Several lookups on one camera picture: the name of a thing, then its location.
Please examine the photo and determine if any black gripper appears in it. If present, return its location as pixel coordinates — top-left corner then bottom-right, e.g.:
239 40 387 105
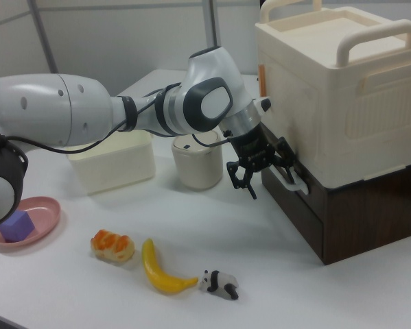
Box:
222 122 298 201

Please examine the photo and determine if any brown drawer with white handle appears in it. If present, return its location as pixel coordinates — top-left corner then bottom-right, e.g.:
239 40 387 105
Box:
261 123 325 228

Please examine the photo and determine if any cream open plastic bin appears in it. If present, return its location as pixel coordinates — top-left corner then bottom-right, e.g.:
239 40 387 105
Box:
67 132 157 196

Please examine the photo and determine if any small cream lidded trash can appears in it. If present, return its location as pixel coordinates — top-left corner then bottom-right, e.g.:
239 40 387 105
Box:
171 132 224 190

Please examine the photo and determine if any orange box latch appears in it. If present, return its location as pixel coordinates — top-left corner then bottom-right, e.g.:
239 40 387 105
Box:
258 64 268 95

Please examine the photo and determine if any dark brown wooden cabinet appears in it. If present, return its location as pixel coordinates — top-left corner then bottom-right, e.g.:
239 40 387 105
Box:
261 123 411 267

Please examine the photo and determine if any black white panda toy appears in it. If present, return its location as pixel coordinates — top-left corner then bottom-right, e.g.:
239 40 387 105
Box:
198 269 241 300

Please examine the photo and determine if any yellow toy banana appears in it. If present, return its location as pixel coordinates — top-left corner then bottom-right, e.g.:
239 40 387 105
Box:
141 238 200 295

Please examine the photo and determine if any orange glazed toy bread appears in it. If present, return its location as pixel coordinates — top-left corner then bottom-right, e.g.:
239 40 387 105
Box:
90 228 137 263

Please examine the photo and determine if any pink round plate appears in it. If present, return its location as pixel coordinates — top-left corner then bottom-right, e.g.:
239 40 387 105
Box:
0 195 62 245

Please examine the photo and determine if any purple foam cube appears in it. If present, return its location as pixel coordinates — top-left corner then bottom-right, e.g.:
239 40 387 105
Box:
0 210 35 243

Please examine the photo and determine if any cream storage box with handles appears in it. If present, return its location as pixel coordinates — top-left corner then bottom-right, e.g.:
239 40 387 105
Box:
255 0 411 188

